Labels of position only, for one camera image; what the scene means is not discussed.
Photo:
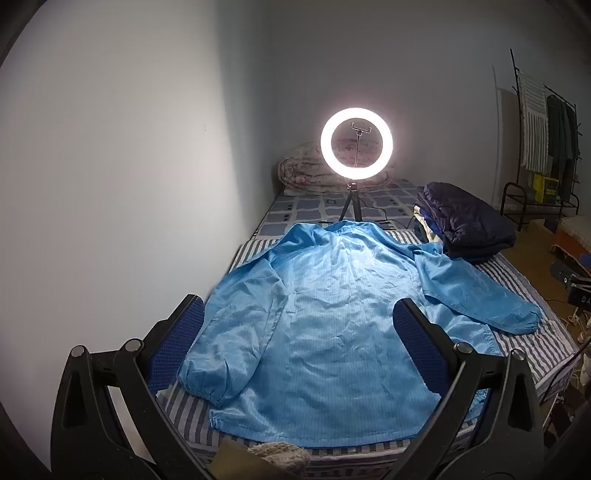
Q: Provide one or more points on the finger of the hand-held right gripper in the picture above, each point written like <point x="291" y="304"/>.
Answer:
<point x="561" y="271"/>

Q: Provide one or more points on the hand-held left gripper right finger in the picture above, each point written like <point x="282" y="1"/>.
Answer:
<point x="420" y="341"/>

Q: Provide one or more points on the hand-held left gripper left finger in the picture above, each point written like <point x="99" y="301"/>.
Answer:
<point x="184" y="337"/>

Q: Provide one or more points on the light blue jacket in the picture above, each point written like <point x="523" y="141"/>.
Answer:
<point x="323" y="323"/>

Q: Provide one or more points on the black clothes rack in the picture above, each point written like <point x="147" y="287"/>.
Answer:
<point x="511" y="184"/>

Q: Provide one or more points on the orange stool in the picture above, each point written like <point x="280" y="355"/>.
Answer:
<point x="565" y="240"/>

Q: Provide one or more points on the blue striped bed cover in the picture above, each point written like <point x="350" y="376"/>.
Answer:
<point x="531" y="346"/>

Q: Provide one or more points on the yellow box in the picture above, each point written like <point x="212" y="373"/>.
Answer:
<point x="545" y="187"/>

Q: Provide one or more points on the folded navy jacket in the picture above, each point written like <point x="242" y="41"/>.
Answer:
<point x="471" y="221"/>

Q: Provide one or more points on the blue folded garment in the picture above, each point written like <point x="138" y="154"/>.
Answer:
<point x="431" y="230"/>

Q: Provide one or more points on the white folded garment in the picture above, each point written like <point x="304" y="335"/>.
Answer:
<point x="420" y="214"/>

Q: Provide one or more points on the olive cloth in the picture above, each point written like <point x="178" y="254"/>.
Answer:
<point x="231" y="461"/>

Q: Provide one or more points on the grey knitted cloth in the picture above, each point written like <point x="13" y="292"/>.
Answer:
<point x="281" y="454"/>

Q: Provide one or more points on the striped hanging towel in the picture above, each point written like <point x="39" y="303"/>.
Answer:
<point x="533" y="120"/>

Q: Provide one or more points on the black tripod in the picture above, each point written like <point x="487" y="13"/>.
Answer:
<point x="352" y="194"/>

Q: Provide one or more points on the blue square patterned sheet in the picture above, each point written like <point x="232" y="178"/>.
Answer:
<point x="300" y="207"/>

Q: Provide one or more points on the folded floral quilt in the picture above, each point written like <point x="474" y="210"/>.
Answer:
<point x="300" y="170"/>

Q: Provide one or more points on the phone holder clamp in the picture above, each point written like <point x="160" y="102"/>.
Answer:
<point x="361" y="131"/>

